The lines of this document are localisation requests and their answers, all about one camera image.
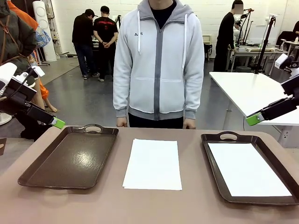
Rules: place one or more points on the man in black long sleeves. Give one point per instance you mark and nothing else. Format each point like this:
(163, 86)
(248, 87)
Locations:
(225, 30)

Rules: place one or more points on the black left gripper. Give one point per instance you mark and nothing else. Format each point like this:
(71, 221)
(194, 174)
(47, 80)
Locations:
(18, 98)

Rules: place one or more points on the person's right forearm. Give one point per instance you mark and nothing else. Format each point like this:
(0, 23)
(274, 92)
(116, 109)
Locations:
(120, 98)

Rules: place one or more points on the beige box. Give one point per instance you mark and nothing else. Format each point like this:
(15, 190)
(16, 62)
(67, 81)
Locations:
(206, 39)

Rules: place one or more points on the person's right hand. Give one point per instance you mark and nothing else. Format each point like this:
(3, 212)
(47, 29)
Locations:
(122, 122)

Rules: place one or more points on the orange garment figure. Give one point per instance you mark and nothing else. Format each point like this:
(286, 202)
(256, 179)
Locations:
(25, 17)

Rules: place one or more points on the man in red-print black shirt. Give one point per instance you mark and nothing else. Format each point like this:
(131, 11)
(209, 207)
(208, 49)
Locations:
(105, 30)

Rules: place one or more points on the white round stand base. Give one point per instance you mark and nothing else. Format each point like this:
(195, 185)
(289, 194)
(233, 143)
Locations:
(4, 119)

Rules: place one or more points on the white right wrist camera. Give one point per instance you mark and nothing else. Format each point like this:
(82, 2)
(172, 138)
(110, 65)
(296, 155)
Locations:
(281, 61)

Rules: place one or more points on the person in grey-white hoodie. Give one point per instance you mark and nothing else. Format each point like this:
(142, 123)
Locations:
(144, 58)

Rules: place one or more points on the man in black with cap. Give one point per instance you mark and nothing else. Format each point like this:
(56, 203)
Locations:
(81, 30)

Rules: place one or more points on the background work desk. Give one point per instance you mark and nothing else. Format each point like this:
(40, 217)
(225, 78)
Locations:
(252, 49)

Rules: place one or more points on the person's left hand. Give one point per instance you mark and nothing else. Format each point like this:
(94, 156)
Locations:
(189, 123)

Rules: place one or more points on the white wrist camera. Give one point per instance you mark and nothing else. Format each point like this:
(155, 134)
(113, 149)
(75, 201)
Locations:
(39, 71)
(281, 61)

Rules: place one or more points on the white tower air conditioner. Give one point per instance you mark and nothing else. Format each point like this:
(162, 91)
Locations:
(43, 14)

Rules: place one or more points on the blue patterned cloth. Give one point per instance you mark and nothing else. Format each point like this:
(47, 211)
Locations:
(43, 37)

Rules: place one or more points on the black tripod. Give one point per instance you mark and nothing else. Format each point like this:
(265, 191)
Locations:
(264, 46)

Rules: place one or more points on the grey round stool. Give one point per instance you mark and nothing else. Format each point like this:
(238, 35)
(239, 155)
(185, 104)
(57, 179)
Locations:
(243, 69)

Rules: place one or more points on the small brown object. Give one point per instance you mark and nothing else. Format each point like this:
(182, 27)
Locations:
(2, 142)

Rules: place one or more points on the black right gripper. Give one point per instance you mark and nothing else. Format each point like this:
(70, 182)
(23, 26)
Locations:
(293, 87)

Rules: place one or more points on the white A4 paper sheet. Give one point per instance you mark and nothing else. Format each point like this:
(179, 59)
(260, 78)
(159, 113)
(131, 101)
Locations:
(151, 163)
(245, 170)

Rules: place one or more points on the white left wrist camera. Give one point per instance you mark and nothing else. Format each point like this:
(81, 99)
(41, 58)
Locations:
(39, 71)

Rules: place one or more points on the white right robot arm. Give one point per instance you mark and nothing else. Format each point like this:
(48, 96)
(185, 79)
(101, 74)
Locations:
(295, 73)

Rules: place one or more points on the person's left forearm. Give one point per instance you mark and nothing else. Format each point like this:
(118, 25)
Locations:
(194, 98)

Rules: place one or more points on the brown plastic serving tray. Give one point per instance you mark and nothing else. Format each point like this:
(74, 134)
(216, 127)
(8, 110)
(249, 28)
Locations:
(268, 156)
(70, 158)

